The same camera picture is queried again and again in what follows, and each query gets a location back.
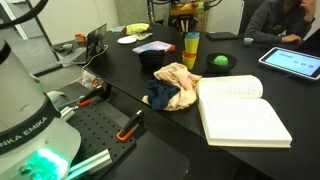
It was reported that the black bowl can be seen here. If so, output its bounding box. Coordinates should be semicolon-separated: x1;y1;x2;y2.
206;53;237;72
138;50;165;67

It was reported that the orange plastic cup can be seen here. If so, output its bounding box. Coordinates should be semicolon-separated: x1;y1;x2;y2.
182;50;197;58

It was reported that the yellow plastic cup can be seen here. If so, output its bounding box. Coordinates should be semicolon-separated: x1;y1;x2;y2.
184;38;199;54

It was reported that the blue plastic cup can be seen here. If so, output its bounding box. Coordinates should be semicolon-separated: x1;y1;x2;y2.
185;32;200;39

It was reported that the white franka robot arm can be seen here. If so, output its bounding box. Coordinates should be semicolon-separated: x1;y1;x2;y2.
0;39;81;180

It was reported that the dark blue crumpled cloth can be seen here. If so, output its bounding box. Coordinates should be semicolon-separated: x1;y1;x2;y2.
146;79;180;110

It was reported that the beige crumpled cloth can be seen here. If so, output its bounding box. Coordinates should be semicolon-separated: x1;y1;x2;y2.
142;63;201;111

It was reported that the yellow-green bottom cup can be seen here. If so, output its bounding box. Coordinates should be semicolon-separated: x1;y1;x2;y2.
182;56;196;70

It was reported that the small red ball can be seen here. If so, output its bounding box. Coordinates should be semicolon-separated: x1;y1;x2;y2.
168;45;176;52

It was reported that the blue white booklet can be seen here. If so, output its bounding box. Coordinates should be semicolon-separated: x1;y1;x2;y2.
133;41;174;54

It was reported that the black orange clamp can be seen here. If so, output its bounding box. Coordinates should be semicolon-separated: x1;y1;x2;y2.
116;110;144;142
77;86;104;107

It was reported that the white plate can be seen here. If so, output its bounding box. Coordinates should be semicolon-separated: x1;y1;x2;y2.
117;36;137;44

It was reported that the green ball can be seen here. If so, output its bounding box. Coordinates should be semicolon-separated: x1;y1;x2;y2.
213;55;228;66

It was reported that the yellow cloth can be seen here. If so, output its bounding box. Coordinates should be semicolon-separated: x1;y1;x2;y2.
123;23;151;35

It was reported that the black perforated mounting board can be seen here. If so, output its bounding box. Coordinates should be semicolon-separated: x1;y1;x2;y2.
68;105;136;164

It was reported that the black notebook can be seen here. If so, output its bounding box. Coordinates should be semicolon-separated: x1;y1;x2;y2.
206;32;238;41

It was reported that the open white book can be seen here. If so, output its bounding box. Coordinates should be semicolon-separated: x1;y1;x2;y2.
197;75;292;148

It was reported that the open laptop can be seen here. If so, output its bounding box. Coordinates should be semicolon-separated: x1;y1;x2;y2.
59;24;107;65

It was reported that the small white cup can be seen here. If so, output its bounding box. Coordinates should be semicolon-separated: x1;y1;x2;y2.
243;38;253;46

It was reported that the seated person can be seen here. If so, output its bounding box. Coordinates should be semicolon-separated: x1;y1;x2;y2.
244;0;317;43

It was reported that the white tablet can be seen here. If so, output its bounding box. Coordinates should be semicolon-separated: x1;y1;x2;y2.
258;47;320;81

